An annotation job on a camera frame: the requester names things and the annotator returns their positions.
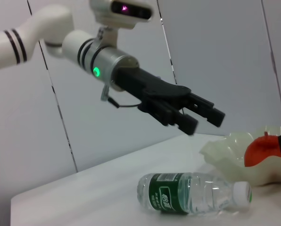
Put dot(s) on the translucent wavy fruit plate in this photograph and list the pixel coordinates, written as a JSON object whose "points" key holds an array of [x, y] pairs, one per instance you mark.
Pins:
{"points": [[225, 150]]}

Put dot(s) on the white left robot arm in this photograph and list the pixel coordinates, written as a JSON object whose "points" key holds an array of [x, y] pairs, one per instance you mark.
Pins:
{"points": [[48, 23]]}

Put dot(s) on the red-orange fruit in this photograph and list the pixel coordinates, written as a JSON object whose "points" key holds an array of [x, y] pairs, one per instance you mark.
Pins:
{"points": [[258, 150]]}

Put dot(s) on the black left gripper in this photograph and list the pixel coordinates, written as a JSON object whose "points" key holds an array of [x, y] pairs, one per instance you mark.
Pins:
{"points": [[150, 87]]}

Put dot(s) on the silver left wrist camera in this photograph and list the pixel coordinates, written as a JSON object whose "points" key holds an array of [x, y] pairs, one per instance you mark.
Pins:
{"points": [[131, 9]]}

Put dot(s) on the green label water bottle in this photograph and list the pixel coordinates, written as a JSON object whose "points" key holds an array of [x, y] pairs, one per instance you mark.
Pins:
{"points": [[168, 193]]}

